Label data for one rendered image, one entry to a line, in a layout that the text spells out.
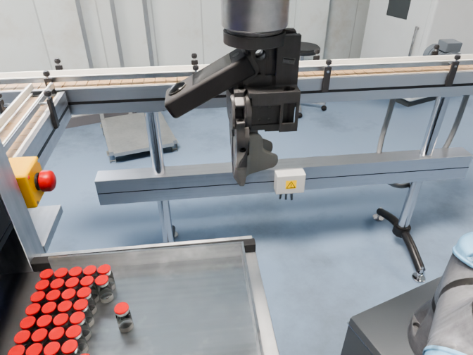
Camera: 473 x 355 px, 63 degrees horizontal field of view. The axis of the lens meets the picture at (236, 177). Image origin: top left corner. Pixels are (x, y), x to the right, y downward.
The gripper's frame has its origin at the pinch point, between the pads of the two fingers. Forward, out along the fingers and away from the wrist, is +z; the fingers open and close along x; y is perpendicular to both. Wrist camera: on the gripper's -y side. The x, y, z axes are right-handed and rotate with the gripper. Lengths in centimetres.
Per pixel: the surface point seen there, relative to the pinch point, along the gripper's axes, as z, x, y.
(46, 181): 8.9, 16.4, -32.7
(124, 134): 99, 213, -56
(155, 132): 36, 86, -20
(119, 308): 16.7, -7.1, -18.2
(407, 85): 20, 82, 74
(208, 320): 21.3, -7.6, -5.4
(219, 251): 19.5, 5.5, -2.5
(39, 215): 21, 23, -39
